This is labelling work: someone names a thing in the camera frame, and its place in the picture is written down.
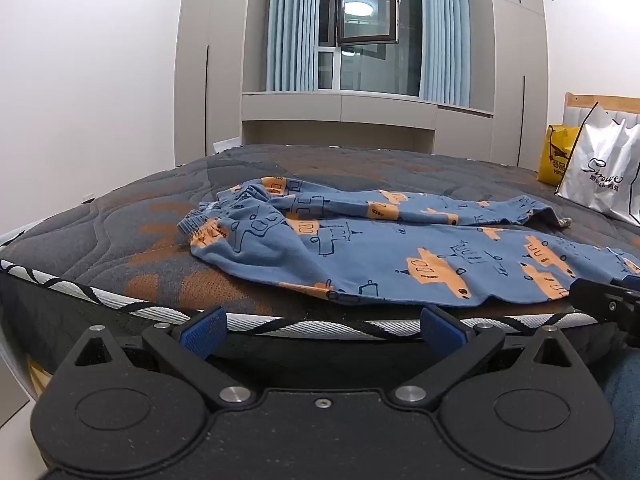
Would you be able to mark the light blue curtain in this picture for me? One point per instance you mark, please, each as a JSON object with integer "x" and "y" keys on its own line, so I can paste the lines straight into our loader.
{"x": 292, "y": 25}
{"x": 445, "y": 35}

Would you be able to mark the white shopping bag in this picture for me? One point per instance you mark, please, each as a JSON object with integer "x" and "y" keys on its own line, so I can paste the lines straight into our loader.
{"x": 600, "y": 175}

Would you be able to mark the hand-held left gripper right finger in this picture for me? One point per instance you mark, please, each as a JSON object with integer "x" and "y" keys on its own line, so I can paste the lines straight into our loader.
{"x": 441, "y": 330}

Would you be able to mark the person's leg in jeans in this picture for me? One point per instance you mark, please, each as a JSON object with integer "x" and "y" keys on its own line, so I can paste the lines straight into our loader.
{"x": 622, "y": 420}

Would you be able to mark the beige wardrobe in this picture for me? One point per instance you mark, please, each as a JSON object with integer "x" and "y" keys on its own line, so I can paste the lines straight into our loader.
{"x": 220, "y": 60}
{"x": 510, "y": 60}

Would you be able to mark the blue pants with orange print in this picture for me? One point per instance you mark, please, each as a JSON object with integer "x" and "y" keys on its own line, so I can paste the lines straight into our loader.
{"x": 350, "y": 260}

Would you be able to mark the grey and orange quilted mattress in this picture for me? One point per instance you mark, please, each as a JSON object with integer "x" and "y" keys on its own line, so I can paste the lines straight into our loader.
{"x": 125, "y": 220}

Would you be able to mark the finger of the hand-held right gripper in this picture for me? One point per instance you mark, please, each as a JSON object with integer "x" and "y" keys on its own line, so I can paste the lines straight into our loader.
{"x": 600, "y": 297}

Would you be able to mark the wooden padded headboard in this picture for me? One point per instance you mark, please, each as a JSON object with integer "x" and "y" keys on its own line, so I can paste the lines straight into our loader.
{"x": 580, "y": 107}

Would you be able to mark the beige window cabinet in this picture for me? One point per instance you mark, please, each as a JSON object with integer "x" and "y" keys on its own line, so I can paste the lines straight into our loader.
{"x": 350, "y": 110}

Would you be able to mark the yellow shopping bag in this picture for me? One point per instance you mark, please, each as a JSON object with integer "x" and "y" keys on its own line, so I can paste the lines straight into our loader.
{"x": 555, "y": 160}

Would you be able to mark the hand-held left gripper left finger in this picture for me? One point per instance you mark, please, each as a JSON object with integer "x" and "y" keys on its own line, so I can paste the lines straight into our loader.
{"x": 206, "y": 332}

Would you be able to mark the dark framed window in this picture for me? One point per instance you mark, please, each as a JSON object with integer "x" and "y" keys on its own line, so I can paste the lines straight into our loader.
{"x": 370, "y": 65}

